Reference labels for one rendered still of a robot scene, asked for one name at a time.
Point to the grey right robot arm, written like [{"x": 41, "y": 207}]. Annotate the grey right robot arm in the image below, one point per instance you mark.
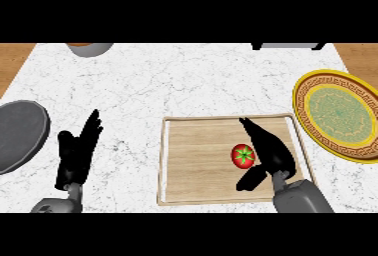
[{"x": 297, "y": 196}]

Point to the red tomato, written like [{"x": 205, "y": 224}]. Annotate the red tomato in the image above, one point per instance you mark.
[{"x": 242, "y": 156}]

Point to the wooden tray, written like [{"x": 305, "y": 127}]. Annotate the wooden tray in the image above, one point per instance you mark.
[{"x": 196, "y": 160}]

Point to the yellow patterned plate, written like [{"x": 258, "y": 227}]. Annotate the yellow patterned plate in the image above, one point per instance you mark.
[{"x": 339, "y": 115}]

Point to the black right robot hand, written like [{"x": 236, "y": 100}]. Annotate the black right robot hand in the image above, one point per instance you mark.
[{"x": 273, "y": 150}]

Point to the grey pot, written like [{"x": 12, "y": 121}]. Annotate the grey pot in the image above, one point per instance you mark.
[{"x": 88, "y": 49}]

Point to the dark grey round pan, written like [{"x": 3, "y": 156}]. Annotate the dark grey round pan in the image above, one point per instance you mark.
[{"x": 19, "y": 135}]

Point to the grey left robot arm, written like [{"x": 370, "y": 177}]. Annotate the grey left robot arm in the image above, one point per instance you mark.
[{"x": 60, "y": 201}]

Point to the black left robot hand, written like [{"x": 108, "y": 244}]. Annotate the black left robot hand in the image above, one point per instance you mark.
[{"x": 74, "y": 156}]

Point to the grey appliance with black legs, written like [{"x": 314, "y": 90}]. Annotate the grey appliance with black legs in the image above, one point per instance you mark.
[{"x": 288, "y": 46}]

